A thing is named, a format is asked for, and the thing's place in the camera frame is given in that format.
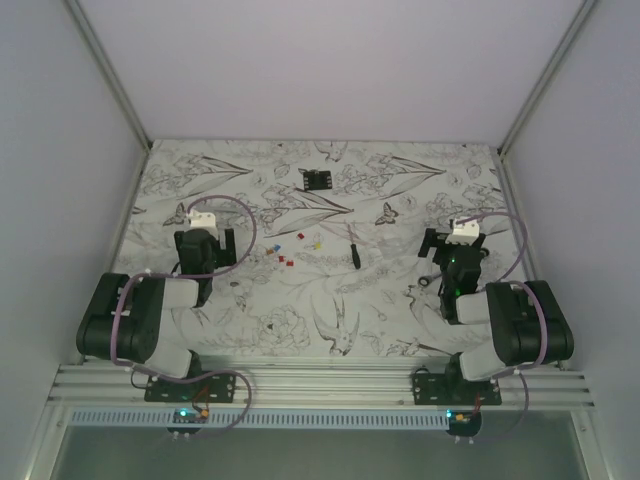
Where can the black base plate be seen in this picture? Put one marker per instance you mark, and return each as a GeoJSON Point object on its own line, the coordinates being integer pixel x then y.
{"type": "Point", "coordinates": [451, 390]}
{"type": "Point", "coordinates": [214, 389]}

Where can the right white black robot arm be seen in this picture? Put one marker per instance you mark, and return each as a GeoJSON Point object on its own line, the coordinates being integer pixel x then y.
{"type": "Point", "coordinates": [526, 323]}

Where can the black fuse box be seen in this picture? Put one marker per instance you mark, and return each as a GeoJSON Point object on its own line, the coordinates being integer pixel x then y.
{"type": "Point", "coordinates": [314, 180]}

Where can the silver ratchet wrench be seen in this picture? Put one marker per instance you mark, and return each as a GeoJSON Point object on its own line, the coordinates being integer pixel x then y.
{"type": "Point", "coordinates": [426, 280]}

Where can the controller board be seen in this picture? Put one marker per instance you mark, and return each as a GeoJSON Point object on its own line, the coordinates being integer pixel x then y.
{"type": "Point", "coordinates": [464, 426]}
{"type": "Point", "coordinates": [187, 422]}

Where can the white slotted cable duct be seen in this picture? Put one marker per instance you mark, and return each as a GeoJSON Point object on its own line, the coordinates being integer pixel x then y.
{"type": "Point", "coordinates": [270, 419]}

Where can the right controller board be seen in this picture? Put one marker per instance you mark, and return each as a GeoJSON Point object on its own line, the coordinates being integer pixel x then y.
{"type": "Point", "coordinates": [464, 426]}

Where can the aluminium rail base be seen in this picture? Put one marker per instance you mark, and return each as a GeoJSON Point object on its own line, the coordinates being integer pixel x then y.
{"type": "Point", "coordinates": [328, 382]}

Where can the black handled screwdriver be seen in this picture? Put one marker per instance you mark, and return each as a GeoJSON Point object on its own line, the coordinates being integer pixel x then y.
{"type": "Point", "coordinates": [354, 251]}

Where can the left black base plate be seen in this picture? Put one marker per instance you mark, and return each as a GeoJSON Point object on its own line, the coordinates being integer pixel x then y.
{"type": "Point", "coordinates": [214, 389]}

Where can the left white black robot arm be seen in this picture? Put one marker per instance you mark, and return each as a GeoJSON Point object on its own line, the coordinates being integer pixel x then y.
{"type": "Point", "coordinates": [124, 319]}

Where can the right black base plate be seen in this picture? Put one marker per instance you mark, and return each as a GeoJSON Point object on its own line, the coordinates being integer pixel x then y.
{"type": "Point", "coordinates": [451, 390]}

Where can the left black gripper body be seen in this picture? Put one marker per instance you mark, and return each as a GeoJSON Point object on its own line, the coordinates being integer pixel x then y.
{"type": "Point", "coordinates": [212, 263]}

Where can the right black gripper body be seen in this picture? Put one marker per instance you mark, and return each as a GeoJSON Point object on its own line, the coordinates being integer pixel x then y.
{"type": "Point", "coordinates": [442, 258]}

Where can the left controller board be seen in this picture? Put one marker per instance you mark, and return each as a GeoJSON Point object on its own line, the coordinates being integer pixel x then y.
{"type": "Point", "coordinates": [187, 422]}

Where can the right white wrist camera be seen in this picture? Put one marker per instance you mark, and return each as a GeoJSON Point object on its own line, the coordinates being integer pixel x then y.
{"type": "Point", "coordinates": [465, 230]}

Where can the floral patterned mat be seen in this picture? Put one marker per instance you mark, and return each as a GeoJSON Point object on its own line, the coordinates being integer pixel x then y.
{"type": "Point", "coordinates": [389, 193]}

